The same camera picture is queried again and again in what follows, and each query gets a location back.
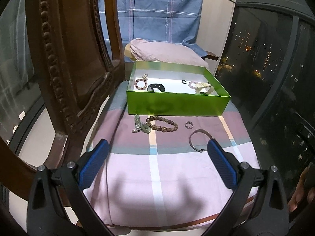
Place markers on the black wrist band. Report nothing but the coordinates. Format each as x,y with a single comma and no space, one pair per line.
156,88

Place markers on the white wrist watch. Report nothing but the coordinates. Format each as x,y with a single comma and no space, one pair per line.
204,88

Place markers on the pink cushion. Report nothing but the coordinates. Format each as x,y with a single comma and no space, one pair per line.
143,50

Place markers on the beige cabinet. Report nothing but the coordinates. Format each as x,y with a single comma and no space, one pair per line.
216,18

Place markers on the dark wooden armchair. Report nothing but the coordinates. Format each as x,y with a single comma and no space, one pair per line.
211,56

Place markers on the silver bangle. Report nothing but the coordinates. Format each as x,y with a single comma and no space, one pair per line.
197,140

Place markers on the green cardboard box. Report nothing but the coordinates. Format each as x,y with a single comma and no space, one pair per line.
179,98

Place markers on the carved brown wooden chair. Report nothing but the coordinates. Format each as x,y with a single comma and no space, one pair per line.
76,72

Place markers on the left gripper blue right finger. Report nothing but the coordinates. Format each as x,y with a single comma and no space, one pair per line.
225,169

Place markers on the pink grey striped cloth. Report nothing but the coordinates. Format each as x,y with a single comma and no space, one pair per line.
156,181

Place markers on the person's right hand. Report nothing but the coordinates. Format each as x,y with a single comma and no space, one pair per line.
300,191

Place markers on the blue plaid cloth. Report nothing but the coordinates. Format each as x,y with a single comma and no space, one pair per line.
168,21

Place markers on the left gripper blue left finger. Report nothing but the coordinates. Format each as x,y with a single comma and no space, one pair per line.
90,163

